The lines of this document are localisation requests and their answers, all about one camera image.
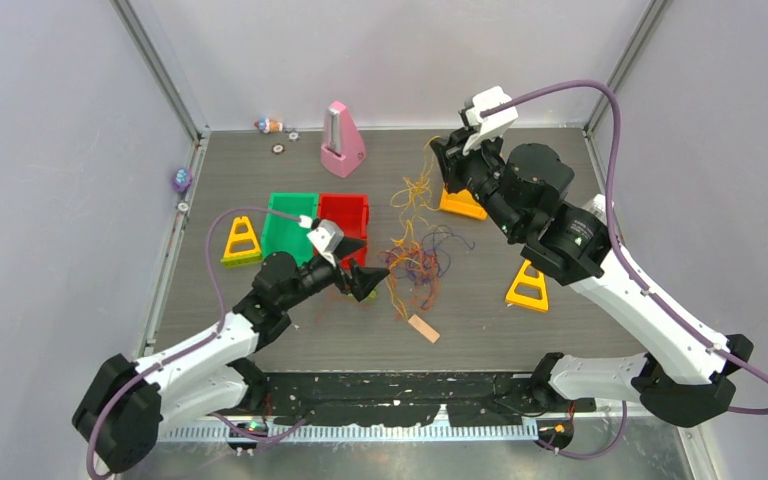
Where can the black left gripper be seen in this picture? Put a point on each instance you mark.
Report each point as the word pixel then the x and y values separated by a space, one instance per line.
pixel 363 280

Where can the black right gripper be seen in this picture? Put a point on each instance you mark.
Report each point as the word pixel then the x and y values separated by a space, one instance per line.
pixel 452 162

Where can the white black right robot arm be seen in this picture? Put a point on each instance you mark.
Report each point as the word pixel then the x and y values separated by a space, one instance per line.
pixel 678 377

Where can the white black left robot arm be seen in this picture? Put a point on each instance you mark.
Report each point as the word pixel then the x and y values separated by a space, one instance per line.
pixel 130 404

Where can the orange plastic bin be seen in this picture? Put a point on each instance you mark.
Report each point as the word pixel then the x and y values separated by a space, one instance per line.
pixel 462 203

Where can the red plastic bin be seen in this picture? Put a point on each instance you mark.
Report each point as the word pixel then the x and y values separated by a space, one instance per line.
pixel 350 211

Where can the green plastic bin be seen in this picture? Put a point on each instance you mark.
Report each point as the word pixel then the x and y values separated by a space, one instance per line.
pixel 285 235

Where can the wooden block near front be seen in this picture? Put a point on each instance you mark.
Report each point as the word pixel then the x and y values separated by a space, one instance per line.
pixel 424 329

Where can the pink metronome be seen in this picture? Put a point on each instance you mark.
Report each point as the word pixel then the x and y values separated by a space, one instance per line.
pixel 342 149

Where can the yellow triangle stand left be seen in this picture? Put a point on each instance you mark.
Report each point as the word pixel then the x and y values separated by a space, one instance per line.
pixel 242 245

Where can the yellow triangle stand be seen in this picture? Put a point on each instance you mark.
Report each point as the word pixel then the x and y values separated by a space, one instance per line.
pixel 242 245
pixel 529 289

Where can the white metronome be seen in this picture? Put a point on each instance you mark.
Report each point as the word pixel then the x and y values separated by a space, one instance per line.
pixel 600 208

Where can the yellow triangle stand right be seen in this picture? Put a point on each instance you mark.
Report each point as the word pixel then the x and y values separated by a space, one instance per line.
pixel 529 289

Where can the small clown figurine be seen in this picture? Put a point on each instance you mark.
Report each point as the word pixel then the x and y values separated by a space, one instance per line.
pixel 268 126

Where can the purple round toy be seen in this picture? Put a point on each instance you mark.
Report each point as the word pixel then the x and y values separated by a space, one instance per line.
pixel 182 180

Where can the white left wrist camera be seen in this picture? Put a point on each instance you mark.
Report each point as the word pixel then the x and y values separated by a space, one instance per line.
pixel 324 235

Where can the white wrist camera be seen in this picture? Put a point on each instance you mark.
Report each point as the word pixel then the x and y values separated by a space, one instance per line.
pixel 488 116
pixel 324 235

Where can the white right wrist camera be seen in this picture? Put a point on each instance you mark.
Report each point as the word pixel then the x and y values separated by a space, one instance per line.
pixel 488 116

